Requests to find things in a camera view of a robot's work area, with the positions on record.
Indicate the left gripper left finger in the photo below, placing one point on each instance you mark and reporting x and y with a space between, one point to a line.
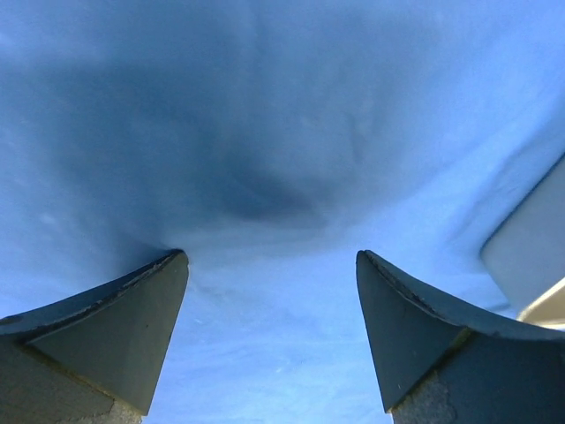
95 357

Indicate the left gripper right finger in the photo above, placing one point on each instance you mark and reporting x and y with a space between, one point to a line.
439 359

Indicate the blue surgical drape cloth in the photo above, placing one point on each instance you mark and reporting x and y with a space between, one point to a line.
271 141

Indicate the aluminium front rail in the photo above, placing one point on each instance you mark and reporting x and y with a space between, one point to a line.
525 255

